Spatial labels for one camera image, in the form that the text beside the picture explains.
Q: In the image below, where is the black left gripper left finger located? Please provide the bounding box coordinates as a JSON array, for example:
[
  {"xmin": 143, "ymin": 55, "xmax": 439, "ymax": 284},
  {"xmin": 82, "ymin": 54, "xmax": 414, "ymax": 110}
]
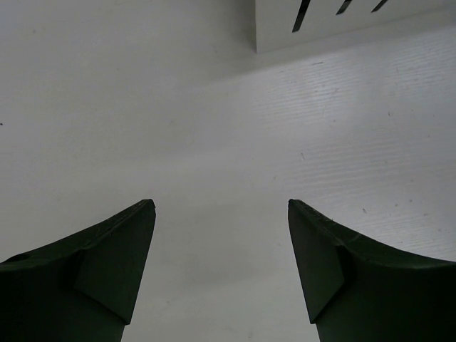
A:
[{"xmin": 1, "ymin": 199, "xmax": 156, "ymax": 341}]

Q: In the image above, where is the white utensil caddy frame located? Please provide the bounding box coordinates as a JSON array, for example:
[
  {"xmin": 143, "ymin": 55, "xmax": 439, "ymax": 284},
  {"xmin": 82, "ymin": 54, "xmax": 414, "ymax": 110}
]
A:
[{"xmin": 255, "ymin": 0, "xmax": 455, "ymax": 53}]

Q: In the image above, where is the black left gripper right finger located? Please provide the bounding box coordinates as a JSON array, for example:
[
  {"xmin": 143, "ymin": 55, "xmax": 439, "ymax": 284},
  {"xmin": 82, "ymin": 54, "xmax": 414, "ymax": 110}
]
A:
[{"xmin": 288, "ymin": 199, "xmax": 455, "ymax": 341}]

